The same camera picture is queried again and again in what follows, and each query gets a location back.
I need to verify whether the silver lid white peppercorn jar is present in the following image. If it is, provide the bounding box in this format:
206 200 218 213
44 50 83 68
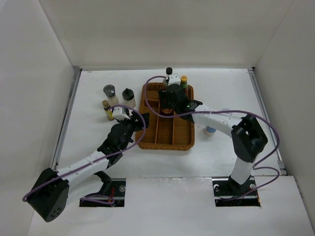
203 126 217 137

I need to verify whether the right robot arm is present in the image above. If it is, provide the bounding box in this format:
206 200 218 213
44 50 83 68
158 84 268 195

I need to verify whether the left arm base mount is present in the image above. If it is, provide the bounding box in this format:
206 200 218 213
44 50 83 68
79 171 126 207

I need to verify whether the small yellow label bottle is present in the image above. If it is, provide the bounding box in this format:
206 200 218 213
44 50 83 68
102 100 114 120

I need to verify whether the green label yellow cap bottle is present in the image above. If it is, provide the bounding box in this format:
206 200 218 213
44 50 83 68
180 75 189 95

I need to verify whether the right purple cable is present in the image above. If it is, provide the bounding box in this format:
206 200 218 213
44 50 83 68
144 75 281 200

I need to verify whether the black lid white powder jar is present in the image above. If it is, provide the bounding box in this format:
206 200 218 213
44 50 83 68
122 88 136 108

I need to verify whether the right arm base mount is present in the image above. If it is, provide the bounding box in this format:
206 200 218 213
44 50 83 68
212 177 260 207

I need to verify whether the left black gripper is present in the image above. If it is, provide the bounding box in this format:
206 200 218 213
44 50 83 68
117 111 149 150

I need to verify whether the purple cable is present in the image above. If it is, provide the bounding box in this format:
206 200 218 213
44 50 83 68
22 104 146 203
144 75 281 200

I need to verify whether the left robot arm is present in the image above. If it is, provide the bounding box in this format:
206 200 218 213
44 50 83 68
22 110 150 222

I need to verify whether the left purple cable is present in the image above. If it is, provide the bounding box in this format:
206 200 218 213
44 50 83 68
22 104 146 203

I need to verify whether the brown wicker divided basket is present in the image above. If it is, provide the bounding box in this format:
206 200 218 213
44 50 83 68
135 83 195 151

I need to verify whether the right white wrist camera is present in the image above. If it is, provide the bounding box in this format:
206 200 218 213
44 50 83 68
165 74 181 87

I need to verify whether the clear cap salt grinder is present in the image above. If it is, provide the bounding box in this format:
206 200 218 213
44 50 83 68
103 85 120 106

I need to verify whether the red lid chili sauce jar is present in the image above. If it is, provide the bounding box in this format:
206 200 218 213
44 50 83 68
161 108 173 116

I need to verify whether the tall dark soy sauce bottle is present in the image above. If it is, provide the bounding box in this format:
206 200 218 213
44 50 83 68
162 67 173 87

